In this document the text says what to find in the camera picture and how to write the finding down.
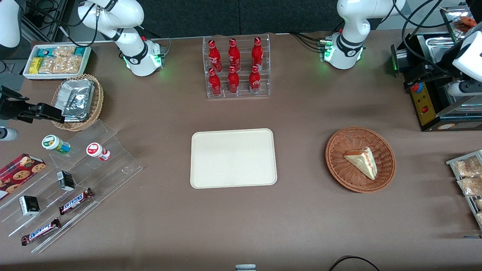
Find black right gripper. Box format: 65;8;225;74
0;86;64;123

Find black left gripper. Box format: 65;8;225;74
404;39;468;90

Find triangular sandwich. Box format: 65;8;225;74
343;147;378;180

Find light wicker basket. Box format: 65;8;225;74
51;74;105;132

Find grey metal snack tray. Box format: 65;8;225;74
446;149;482;230

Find brown round wicker basket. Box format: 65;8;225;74
325;126;397;193

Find beige plastic tray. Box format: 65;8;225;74
191;128;278;189

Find silver foil packet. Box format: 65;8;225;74
60;90;95;122
59;78;95;99

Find green lid yogurt cup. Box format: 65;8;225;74
41;134;71;155

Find black food warmer machine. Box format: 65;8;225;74
390;6;482;132

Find white rectangular snack bin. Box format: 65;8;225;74
23;44;92;81

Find clear bag of nuts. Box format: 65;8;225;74
53;55;83;74
38;56;57;74
52;46;76;58

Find red lid yogurt cup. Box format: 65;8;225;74
86;142;111;161

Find red cookie box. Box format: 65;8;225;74
0;153;47;200

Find small black drink carton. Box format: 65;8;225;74
18;195;41;216
57;170;76;192

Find clear acrylic stepped display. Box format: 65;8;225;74
0;119;143;254

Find snickers chocolate bar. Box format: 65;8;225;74
21;218;62;246
58;187;95;216

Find red cola bottle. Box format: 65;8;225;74
227;66;240;94
251;37;264;70
228;38;241;72
208;68;222;97
208;39;222;73
249;65;262;94

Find clear acrylic bottle rack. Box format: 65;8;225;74
203;33;271;99

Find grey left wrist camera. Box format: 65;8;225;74
447;80;482;97

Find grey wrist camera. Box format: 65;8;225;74
0;128;19;142
447;80;482;97

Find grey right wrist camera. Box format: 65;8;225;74
0;128;19;142

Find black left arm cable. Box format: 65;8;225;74
393;0;458;78

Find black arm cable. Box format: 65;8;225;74
23;0;113;48
393;0;458;78

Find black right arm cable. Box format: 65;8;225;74
23;0;113;48

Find black left base cables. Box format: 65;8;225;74
289;31;325;52

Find black floor cable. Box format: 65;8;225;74
328;256;381;271

